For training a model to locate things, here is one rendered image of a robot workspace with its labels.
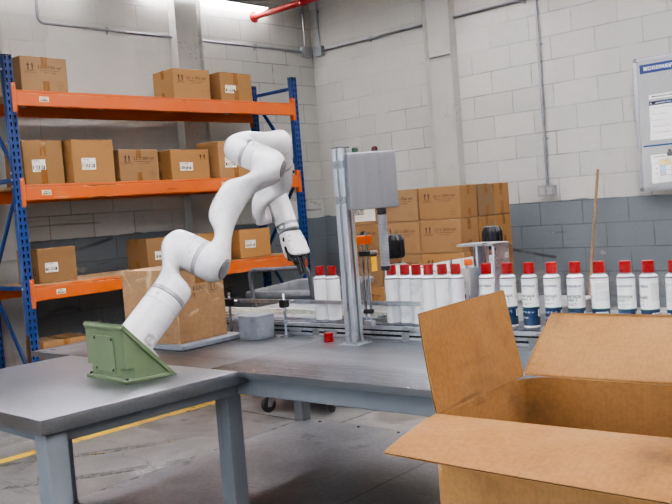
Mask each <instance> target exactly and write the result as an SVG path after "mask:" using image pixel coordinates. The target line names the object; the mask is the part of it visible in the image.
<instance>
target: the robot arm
mask: <svg viewBox="0 0 672 504"><path fill-rule="evenodd" d="M224 154H225V156H226V158H227V159H228V160H230V161H231V162H232V163H234V164H236V165H239V166H241V167H243V168H245V169H247V170H250V171H251V172H250V173H248V174H247V175H244V176H242V177H238V178H234V179H231V180H228V181H226V182H225V183H224V184H223V185H222V186H221V188H220V189H219V191H218V193H217V194H216V196H215V198H214V200H213V202H212V204H211V206H210V209H209V220H210V223H211V225H212V227H213V230H214V239H213V240H212V242H210V241H208V240H205V239H203V238H201V237H199V236H197V235H195V234H193V233H190V232H188V231H185V230H174V231H172V232H171V233H169V234H168V235H167V236H166V237H165V238H164V240H163V242H162V246H161V254H162V269H161V272H160V275H159V277H158V278H157V280H156V281H155V282H154V284H153V285H152V286H151V288H150V289H149V290H148V292H147V293H146V294H145V296H144V297H143V298H142V300H141V301H140V302H139V304H138V305H137V306H136V308H135V309H134V310H133V311H132V313H131V314H130V315H129V317H128V318H127V319H126V321H125V322H124V323H123V325H124V326H125V327H126V328H127V329H128V330H129V331H130V332H131V333H132V334H133V335H135V336H136V337H137V338H138V339H139V340H140V341H141V342H142V343H143V344H145V345H146V346H147V347H148V348H149V349H150V350H151V351H152V352H153V353H154V354H156V355H157V353H156V352H155V351H154V350H153V349H154V347H155V346H156V345H157V343H158V342H159V341H160V339H161V338H162V336H163V335H164V334H165V332H166V331H167V330H168V328H169V327H170V325H171V324H172V323H173V321H174V320H175V318H176V317H177V316H178V314H179V313H180V312H181V310H182V309H183V307H184V306H185V305H186V303H187V302H188V300H189V298H190V296H191V290H190V287H189V286H188V284H187V283H186V282H185V280H184V279H183V278H182V277H181V275H180V271H181V270H185V271H187V272H189V273H191V274H193V275H195V276H197V277H199V278H201V279H203V280H205V281H208V282H217V281H220V280H221V279H223V278H224V277H225V276H226V275H227V273H228V271H229V268H230V264H231V243H232V235H233V231H234V227H235V224H236V222H237V219H238V217H239V215H240V214H241V212H242V210H243V208H244V207H245V205H246V203H247V202H248V200H249V199H250V198H251V197H252V196H253V195H254V194H255V195H254V197H253V200H252V216H253V220H254V222H255V224H256V225H259V226H262V225H267V224H270V223H274V224H275V226H276V229H277V232H278V234H280V235H279V236H280V242H281V246H282V250H283V253H284V255H285V257H286V258H287V259H288V261H292V262H293V263H294V265H295V266H296V267H297V269H298V272H299V275H304V274H306V273H307V272H308V271H307V268H306V265H305V259H306V258H308V257H309V256H308V253H309V252H310V250H309V247H308V245H307V242H306V240H305V238H304V236H303V234H302V232H301V231H300V230H299V229H298V227H299V225H298V223H297V220H296V217H295V214H294V211H293V208H292V206H291V203H290V200H289V197H288V194H287V192H288V191H289V190H290V189H291V187H292V183H293V147H292V140H291V137H290V136H289V134H288V133H287V132H286V131H284V130H274V131H270V132H254V131H244V132H239V133H236V134H233V135H231V136H230V137H229V138H228V139H227V140H226V141H225V143H224ZM300 258H301V259H300ZM157 356H158V355H157ZM158 357H159V356H158Z"/></svg>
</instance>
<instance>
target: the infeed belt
mask: <svg viewBox="0 0 672 504"><path fill-rule="evenodd" d="M274 321H284V317H274ZM287 322H309V323H334V324H345V322H344V319H343V320H342V321H337V322H330V321H329V320H328V321H317V319H316V318H293V317H287ZM375 325H384V326H409V327H419V325H412V324H401V323H400V324H388V321H378V320H375ZM543 328H544V326H541V328H539V329H524V326H520V325H519V327H518V328H513V331H534V332H542V330H543Z"/></svg>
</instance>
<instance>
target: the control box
mask: <svg viewBox="0 0 672 504"><path fill-rule="evenodd" d="M343 156H344V160H343V161H344V170H345V183H346V198H347V209H348V210H362V209H375V208H388V207H398V206H399V200H398V186H397V172H396V158H395V151H394V150H389V151H373V152H356V153H346V154H344V155H343Z"/></svg>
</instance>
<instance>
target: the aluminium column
mask: <svg viewBox="0 0 672 504"><path fill-rule="evenodd" d="M331 151H332V161H343V160H344V156H343V155H344V154H346V153H350V148H349V147H334V148H331ZM333 178H334V191H335V197H341V196H343V197H344V196H346V183H345V170H344V168H339V169H333ZM336 217H337V230H338V243H339V256H340V270H341V283H342V296H343V309H344V322H345V335H346V344H358V343H362V342H364V335H363V322H362V309H361V295H360V282H359V269H358V255H357V242H356V229H355V215H354V210H348V209H347V203H346V204H337V205H336Z"/></svg>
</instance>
